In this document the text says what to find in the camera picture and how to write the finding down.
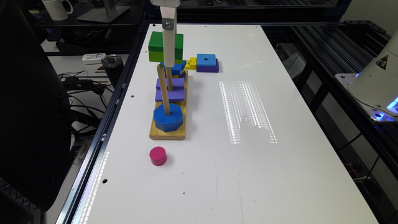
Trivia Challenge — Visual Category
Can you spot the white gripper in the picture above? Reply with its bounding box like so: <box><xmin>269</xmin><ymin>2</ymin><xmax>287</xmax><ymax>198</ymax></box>
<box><xmin>150</xmin><ymin>0</ymin><xmax>180</xmax><ymax>67</ymax></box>

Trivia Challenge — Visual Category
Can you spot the dark green square block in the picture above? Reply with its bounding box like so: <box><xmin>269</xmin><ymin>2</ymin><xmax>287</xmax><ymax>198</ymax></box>
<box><xmin>148</xmin><ymin>31</ymin><xmax>183</xmax><ymax>59</ymax></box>

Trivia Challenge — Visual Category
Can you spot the light green block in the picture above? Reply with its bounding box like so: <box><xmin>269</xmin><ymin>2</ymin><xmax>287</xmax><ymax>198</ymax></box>
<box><xmin>149</xmin><ymin>51</ymin><xmax>183</xmax><ymax>64</ymax></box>

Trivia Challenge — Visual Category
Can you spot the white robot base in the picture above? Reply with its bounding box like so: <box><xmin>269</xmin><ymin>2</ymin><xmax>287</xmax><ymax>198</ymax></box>
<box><xmin>335</xmin><ymin>34</ymin><xmax>397</xmax><ymax>123</ymax></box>

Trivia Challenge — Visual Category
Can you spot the yellow block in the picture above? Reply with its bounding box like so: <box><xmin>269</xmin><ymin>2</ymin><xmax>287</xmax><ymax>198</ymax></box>
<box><xmin>185</xmin><ymin>57</ymin><xmax>197</xmax><ymax>70</ymax></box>

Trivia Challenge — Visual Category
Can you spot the blue block on rear peg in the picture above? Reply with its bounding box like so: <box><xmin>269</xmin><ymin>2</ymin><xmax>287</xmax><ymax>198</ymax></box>
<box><xmin>171</xmin><ymin>60</ymin><xmax>187</xmax><ymax>76</ymax></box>

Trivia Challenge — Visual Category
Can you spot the light blue square block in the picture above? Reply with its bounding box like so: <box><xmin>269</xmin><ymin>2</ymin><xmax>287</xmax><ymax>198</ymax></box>
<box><xmin>197</xmin><ymin>54</ymin><xmax>216</xmax><ymax>67</ymax></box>

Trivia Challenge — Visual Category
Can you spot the dark purple square block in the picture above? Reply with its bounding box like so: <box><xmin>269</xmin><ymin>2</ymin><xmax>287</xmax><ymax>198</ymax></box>
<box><xmin>197</xmin><ymin>59</ymin><xmax>220</xmax><ymax>73</ymax></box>

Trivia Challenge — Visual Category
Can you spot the purple square block on peg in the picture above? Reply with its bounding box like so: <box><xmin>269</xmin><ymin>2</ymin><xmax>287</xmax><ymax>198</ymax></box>
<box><xmin>155</xmin><ymin>78</ymin><xmax>185</xmax><ymax>102</ymax></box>

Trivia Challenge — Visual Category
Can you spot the blue octagon block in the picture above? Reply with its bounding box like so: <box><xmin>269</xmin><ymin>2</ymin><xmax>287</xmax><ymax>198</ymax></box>
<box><xmin>154</xmin><ymin>103</ymin><xmax>183</xmax><ymax>132</ymax></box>

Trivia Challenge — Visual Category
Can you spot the pink cylinder block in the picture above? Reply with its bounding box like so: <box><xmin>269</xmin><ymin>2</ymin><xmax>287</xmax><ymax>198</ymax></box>
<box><xmin>149</xmin><ymin>146</ymin><xmax>167</xmax><ymax>166</ymax></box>

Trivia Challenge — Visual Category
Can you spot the middle wooden peg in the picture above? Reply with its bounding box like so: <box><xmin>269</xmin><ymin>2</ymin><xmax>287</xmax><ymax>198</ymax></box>
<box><xmin>165</xmin><ymin>67</ymin><xmax>174</xmax><ymax>91</ymax></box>

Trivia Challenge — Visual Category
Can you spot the wooden peg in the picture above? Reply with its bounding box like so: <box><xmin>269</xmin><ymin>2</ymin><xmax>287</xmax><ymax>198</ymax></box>
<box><xmin>157</xmin><ymin>64</ymin><xmax>171</xmax><ymax>116</ymax></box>
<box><xmin>165</xmin><ymin>67</ymin><xmax>174</xmax><ymax>91</ymax></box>

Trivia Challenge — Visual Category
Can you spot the monitor stand base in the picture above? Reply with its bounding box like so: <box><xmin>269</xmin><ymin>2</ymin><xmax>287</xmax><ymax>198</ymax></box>
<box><xmin>77</xmin><ymin>0</ymin><xmax>130</xmax><ymax>23</ymax></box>

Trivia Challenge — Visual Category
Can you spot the front wooden peg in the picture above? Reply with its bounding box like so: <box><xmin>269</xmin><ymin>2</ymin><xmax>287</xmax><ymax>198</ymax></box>
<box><xmin>157</xmin><ymin>64</ymin><xmax>171</xmax><ymax>116</ymax></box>

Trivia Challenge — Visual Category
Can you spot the black tumbler cup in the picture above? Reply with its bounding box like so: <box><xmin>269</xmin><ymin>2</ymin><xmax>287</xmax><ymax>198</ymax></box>
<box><xmin>101</xmin><ymin>54</ymin><xmax>124</xmax><ymax>87</ymax></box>

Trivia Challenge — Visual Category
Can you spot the white remote control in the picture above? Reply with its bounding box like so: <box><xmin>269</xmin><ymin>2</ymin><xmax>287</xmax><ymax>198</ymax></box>
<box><xmin>82</xmin><ymin>53</ymin><xmax>106</xmax><ymax>65</ymax></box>

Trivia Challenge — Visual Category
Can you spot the white mug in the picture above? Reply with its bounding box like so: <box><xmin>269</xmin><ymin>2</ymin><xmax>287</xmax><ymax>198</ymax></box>
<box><xmin>42</xmin><ymin>0</ymin><xmax>73</xmax><ymax>21</ymax></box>

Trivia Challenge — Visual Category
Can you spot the wooden peg base board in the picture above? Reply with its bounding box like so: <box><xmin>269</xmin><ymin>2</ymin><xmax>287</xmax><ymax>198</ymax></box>
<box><xmin>149</xmin><ymin>70</ymin><xmax>188</xmax><ymax>140</ymax></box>

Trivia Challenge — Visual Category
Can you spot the black office chair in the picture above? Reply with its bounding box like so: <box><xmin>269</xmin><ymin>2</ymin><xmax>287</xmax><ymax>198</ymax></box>
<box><xmin>1</xmin><ymin>0</ymin><xmax>71</xmax><ymax>211</ymax></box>

